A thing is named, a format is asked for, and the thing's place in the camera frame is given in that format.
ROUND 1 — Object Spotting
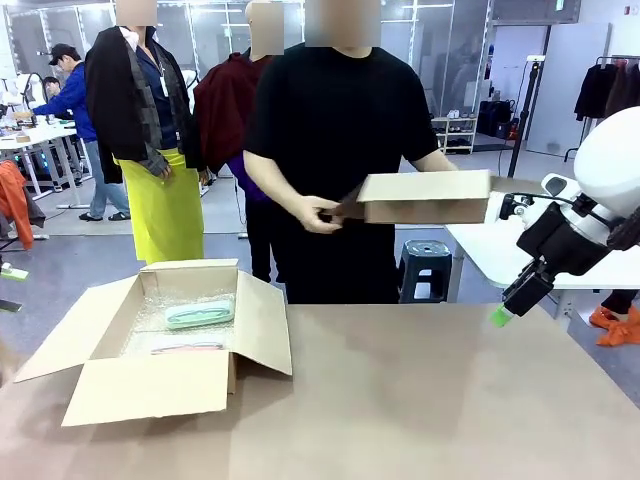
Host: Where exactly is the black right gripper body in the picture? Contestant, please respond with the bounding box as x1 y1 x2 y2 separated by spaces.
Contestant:
516 202 614 276

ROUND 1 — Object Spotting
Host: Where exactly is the small cardboard box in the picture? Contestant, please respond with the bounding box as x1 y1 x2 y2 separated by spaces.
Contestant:
319 169 547 225

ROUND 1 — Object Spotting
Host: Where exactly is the person's left forearm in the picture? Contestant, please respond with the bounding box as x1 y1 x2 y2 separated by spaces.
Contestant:
399 148 460 174

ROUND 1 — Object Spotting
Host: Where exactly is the person's right forearm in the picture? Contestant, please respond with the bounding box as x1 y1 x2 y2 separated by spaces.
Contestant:
243 149 314 226

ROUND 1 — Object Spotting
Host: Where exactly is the mint green glasses case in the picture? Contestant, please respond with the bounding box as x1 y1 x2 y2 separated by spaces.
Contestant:
164 298 235 330

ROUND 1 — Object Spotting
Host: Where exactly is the person's right hand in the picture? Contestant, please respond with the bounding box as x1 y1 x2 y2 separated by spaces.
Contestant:
301 195 345 235

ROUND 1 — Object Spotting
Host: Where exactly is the white side table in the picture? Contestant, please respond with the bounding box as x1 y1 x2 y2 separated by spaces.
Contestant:
444 192 640 319

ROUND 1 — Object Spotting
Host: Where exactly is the orange cloth on floor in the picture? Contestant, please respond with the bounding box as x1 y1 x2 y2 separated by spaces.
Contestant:
589 304 640 347

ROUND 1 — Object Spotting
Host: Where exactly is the dark blue plastic stool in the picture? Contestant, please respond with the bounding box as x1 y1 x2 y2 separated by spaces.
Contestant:
398 238 454 304

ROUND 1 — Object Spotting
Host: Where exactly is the black tripod stand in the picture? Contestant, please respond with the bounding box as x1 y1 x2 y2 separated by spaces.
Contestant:
507 55 547 179

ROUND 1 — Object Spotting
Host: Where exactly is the black suitcase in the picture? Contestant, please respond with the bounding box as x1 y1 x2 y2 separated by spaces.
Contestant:
477 98 519 140

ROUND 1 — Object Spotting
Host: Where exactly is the white shoe rack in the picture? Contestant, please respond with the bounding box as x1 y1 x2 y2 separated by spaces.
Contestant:
430 115 479 155

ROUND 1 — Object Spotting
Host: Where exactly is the clothes rack with dark garments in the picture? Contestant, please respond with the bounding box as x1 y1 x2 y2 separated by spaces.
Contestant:
564 54 640 162

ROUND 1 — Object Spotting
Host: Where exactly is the person in black t-shirt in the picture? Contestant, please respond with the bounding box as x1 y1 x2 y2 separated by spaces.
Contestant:
243 0 460 305

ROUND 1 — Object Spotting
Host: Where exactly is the mannequin with maroon top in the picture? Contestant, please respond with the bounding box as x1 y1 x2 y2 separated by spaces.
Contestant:
193 0 286 284

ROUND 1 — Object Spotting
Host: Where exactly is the clear bubble wrap sheet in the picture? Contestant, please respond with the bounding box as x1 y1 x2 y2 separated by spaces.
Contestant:
119 292 237 357

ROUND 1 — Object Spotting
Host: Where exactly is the large open cardboard box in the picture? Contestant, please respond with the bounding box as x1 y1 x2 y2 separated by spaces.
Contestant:
13 258 294 428

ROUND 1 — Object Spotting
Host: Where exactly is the mannequin with yellow skirt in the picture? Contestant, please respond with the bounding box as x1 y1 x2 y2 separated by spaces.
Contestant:
84 0 207 265

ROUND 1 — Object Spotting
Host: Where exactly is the person in blue jacket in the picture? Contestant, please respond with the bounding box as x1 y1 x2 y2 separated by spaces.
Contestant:
32 43 132 223

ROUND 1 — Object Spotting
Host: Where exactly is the white work desk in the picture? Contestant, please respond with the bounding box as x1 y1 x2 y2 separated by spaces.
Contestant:
0 117 92 210

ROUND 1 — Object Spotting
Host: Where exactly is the seated person in blue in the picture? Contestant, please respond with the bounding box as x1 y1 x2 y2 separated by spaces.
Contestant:
42 76 64 104

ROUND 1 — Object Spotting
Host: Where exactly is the orange jacket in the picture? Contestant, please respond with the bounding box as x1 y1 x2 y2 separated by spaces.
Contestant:
0 159 47 251

